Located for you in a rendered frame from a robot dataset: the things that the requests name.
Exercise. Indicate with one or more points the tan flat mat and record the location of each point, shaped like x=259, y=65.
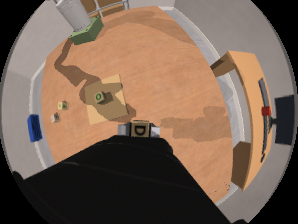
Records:
x=115, y=107

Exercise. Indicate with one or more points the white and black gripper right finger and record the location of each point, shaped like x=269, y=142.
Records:
x=154, y=131

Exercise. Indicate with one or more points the wooden letter block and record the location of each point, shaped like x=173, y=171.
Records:
x=55, y=118
x=62, y=106
x=140, y=128
x=100, y=97

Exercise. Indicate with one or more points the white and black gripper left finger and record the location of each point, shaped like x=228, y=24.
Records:
x=124, y=129

